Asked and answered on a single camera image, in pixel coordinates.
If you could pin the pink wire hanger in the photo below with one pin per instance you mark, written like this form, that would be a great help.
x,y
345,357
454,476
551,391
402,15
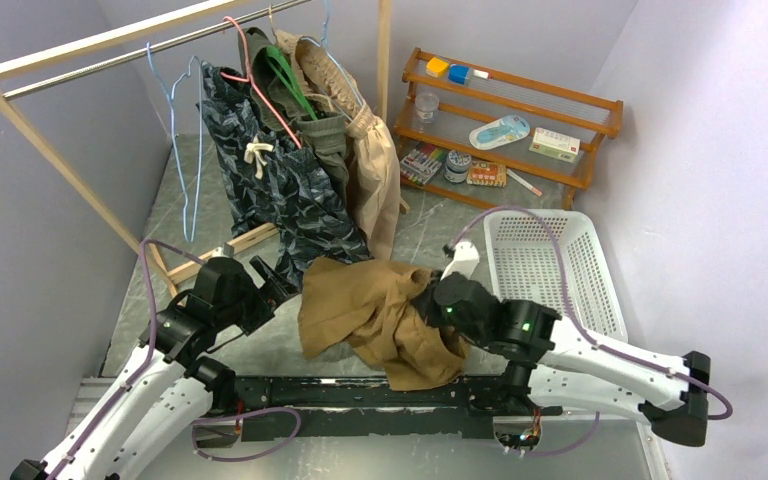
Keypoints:
x,y
251,80

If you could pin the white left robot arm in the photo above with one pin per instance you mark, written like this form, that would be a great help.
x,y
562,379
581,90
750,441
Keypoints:
x,y
168,382

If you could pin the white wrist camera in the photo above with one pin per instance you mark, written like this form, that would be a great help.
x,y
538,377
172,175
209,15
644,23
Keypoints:
x,y
464,260
225,250

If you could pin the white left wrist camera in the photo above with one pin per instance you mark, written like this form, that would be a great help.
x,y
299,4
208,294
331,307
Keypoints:
x,y
225,250

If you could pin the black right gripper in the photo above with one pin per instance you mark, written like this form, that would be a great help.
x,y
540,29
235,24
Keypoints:
x,y
426,304

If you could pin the marker pen set pack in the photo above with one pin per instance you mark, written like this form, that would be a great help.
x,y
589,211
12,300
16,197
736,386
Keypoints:
x,y
422,163

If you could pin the orange snack packet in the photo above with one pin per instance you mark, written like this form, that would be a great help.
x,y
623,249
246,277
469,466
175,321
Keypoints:
x,y
487,174

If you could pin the tan brown shorts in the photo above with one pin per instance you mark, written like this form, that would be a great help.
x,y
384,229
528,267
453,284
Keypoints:
x,y
369,305

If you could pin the olive green shorts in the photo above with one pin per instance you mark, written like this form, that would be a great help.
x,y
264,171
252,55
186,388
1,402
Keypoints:
x,y
326,136

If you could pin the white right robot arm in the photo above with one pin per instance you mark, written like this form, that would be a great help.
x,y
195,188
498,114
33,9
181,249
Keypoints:
x,y
554,362

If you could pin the green hanger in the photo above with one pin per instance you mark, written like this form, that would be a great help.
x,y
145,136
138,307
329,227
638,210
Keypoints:
x,y
283,71

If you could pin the wooden clothes rack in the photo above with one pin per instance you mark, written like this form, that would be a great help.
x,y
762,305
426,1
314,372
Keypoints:
x,y
118,36

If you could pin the blue block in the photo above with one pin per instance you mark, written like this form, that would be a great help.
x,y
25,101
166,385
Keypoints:
x,y
459,74

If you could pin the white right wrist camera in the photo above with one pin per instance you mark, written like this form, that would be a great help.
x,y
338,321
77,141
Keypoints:
x,y
464,260

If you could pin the clear plastic cup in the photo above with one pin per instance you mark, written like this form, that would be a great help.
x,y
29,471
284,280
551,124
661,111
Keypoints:
x,y
426,106

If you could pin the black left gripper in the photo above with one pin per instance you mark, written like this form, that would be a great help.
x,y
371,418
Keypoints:
x,y
268,297

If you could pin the white pen with red tip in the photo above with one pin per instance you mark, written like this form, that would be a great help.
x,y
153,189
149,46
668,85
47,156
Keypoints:
x,y
524,183

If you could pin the yellow block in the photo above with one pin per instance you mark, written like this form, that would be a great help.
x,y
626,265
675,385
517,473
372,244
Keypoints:
x,y
437,67

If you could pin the white plastic basket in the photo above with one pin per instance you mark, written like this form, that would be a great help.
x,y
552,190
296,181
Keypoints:
x,y
552,259

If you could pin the white green box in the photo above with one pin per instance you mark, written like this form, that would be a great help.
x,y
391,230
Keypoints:
x,y
555,145

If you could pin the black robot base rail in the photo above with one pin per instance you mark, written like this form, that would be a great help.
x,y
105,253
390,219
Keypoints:
x,y
266,408

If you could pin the beige shorts with white stripe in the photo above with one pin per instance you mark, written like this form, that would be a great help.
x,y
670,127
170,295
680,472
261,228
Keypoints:
x,y
373,189

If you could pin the orange wooden shelf rack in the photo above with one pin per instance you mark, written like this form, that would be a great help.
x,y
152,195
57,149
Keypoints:
x,y
490,95

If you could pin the dark leaf-print shorts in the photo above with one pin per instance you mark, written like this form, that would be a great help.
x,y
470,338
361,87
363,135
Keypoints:
x,y
270,179

